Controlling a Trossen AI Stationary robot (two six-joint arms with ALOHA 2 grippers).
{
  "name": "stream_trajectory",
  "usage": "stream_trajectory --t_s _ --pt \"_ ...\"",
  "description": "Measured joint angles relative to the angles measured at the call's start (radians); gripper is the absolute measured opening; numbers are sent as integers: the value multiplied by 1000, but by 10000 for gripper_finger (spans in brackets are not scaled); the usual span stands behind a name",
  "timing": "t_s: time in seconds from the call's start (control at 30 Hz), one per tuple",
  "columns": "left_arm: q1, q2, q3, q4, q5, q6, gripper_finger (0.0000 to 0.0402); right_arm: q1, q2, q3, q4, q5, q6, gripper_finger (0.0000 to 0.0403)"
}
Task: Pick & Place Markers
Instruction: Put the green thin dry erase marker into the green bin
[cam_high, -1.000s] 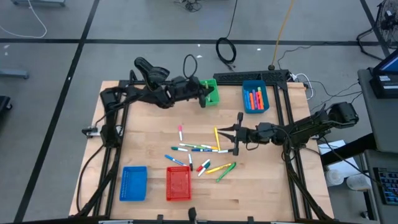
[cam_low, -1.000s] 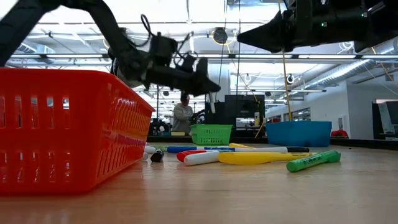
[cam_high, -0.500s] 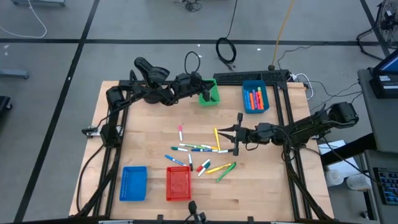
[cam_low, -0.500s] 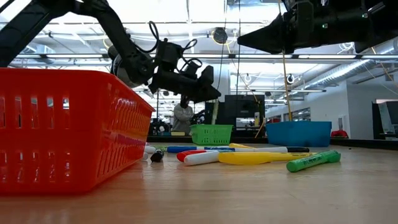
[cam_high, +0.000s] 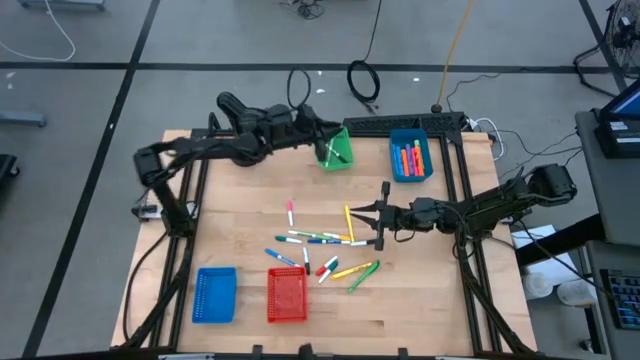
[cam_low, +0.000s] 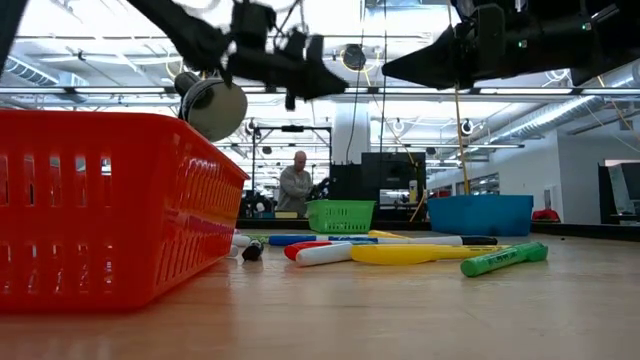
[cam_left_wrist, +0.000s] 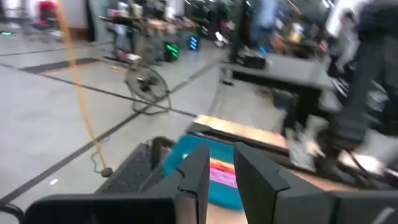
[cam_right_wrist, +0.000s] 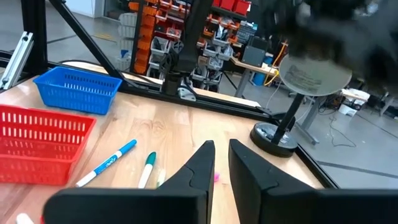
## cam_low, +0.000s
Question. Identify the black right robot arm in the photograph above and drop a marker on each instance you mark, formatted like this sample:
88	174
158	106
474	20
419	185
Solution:
615	45

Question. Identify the green highlighter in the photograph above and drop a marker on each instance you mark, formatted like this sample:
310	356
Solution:
500	260

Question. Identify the white marker yellow cap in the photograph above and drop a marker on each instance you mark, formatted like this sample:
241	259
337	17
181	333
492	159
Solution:
382	234

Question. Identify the white marker red cap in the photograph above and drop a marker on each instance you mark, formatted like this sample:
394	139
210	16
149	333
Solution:
300	248

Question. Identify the blue plastic bin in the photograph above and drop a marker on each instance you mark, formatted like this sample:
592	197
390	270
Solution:
480	215

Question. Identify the yellow highlighter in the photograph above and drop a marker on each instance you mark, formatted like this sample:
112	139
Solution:
395	254

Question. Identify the red object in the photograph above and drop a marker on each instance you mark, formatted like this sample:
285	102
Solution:
545	216

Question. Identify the plain white marker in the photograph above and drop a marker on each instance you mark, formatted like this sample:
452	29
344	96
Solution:
241	240

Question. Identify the white marker blue cap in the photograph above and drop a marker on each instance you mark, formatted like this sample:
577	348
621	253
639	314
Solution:
292	240

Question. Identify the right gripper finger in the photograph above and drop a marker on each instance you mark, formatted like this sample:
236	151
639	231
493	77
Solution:
435	62

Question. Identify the black table edge rail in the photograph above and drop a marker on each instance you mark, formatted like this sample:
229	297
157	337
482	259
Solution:
575	231

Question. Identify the black metal frame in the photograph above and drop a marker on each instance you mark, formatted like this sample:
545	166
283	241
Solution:
292	129

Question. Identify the black cabinet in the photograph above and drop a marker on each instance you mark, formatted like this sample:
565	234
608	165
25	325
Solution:
390	172

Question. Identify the green plastic slotted basket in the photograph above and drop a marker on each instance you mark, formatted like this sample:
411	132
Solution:
340	216

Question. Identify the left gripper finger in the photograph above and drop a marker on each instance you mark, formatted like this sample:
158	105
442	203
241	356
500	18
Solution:
317	82

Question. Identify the white sheet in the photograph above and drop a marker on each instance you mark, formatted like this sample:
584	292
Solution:
620	187

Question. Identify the person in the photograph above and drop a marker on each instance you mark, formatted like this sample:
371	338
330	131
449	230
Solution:
295	190

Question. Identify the black desk lamp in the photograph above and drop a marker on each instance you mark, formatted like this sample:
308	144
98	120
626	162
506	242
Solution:
215	110

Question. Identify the yellow bottle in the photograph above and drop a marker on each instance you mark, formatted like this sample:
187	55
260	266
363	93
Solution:
413	192

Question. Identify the red plastic slotted basket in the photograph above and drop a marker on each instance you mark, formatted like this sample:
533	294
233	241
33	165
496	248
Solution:
125	210

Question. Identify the thick white marker black cap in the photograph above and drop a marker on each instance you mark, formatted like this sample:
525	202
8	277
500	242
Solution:
252	251

